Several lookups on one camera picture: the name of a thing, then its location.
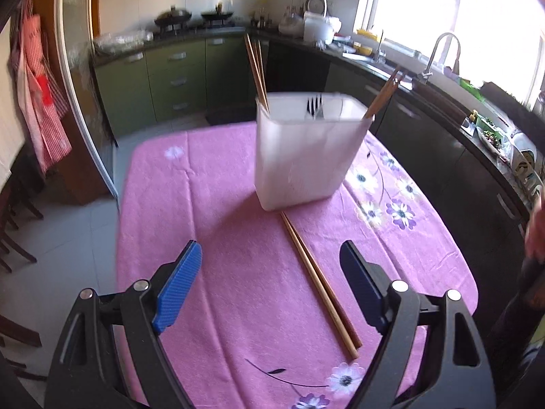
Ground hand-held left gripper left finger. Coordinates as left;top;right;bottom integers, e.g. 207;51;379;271
43;240;204;409

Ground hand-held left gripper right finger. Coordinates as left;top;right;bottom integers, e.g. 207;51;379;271
339;240;499;409

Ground brown chopstick red patterned end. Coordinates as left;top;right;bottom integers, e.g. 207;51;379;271
286;216;364;349

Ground thin tan wooden chopstick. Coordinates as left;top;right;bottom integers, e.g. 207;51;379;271
280;211;359;360

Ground white plastic utensil holder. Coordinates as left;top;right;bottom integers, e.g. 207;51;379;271
254;92;373;212

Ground light bamboo chopstick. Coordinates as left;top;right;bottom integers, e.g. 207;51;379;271
362;68;399;120
365;72;406;120

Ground brown wooden chopstick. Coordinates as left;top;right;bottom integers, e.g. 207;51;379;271
255;39;270;110
244;33;268;112

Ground person's right forearm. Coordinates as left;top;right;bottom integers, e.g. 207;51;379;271
524;204;545;260

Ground purple floral tablecloth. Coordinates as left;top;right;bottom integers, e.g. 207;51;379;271
115;121;480;409

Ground person's dark clothing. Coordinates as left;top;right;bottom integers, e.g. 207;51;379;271
485;258;545;397

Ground dark wooden chair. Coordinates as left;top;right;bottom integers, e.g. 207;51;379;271
0;153;45;273
0;313;43;382

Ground metal fork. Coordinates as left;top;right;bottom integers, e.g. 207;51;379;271
306;96;325;120

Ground plate of food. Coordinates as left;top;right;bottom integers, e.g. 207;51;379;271
474;123;512;156

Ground white countertop appliance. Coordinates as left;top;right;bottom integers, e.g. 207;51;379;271
509;132;539;180

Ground kitchen base cabinets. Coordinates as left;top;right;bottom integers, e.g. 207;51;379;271
91;34;533;265

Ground green container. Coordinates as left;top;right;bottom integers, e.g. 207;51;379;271
457;77;486;99

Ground sliding glass door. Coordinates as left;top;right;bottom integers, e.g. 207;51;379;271
55;0;122;205

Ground metal kitchen faucet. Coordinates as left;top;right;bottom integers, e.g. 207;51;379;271
419;32;463;86

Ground red checked apron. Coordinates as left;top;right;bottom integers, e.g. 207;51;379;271
9;0;73;175

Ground clear plastic bag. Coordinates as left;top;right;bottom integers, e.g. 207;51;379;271
93;30;155;54

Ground gas stove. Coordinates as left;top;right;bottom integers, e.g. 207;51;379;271
153;21;248;37

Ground white rice cooker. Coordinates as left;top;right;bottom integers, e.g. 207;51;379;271
303;13;342;45

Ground black lidded wok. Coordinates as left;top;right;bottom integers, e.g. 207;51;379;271
154;5;192;28

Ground kitchen window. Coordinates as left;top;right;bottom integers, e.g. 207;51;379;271
355;0;545;111

